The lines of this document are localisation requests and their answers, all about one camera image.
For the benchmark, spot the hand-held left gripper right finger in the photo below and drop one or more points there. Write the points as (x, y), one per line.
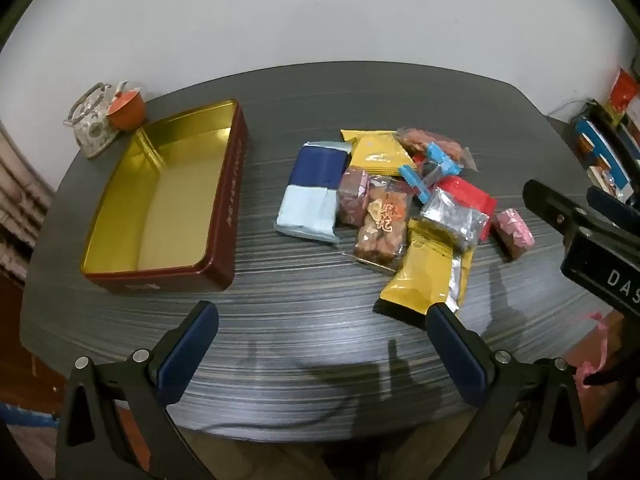
(457, 357)

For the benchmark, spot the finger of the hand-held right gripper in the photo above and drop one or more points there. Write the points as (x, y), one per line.
(615, 212)
(555, 205)

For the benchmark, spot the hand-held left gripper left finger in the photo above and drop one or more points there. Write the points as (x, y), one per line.
(185, 355)

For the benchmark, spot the small pink patterned box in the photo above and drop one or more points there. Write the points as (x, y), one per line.
(515, 232)

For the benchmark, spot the red snack packet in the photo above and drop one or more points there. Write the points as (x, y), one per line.
(475, 200)

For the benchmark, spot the yellow snack packet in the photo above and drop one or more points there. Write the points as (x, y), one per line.
(375, 155)
(420, 275)

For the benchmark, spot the silver foil snack packet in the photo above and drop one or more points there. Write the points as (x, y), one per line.
(450, 217)

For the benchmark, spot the clear labelled fried snack packet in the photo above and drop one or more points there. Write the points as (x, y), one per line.
(382, 225)

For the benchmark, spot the clear packet reddish twisted snacks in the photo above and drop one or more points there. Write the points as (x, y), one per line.
(416, 140)

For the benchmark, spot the red tin box gold inside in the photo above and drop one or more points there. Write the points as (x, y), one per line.
(175, 200)

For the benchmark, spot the dark pink snack packet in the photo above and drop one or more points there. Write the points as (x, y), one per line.
(352, 195)

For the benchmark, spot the blue and white snack packet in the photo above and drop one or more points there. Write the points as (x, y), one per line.
(310, 195)

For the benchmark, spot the pink ribbon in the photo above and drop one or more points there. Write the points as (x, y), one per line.
(600, 340)

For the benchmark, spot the red and white box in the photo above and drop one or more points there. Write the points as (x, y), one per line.
(622, 92)

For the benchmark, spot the patterned white teapot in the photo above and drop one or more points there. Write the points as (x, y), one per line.
(92, 132)

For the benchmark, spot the orange red teacup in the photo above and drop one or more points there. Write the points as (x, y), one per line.
(126, 110)

